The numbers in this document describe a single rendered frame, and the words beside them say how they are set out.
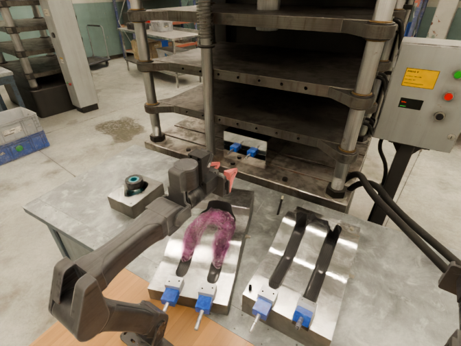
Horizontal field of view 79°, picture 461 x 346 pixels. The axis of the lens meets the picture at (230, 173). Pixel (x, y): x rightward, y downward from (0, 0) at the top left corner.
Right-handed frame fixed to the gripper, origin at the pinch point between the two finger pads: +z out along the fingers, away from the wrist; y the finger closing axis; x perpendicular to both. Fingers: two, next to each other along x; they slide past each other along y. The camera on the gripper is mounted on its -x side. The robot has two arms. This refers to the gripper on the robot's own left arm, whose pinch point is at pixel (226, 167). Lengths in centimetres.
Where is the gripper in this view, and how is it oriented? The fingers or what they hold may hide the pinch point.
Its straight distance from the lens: 83.7
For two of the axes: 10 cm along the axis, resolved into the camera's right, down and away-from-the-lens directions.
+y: -8.4, -3.0, 4.5
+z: 5.4, -4.4, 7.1
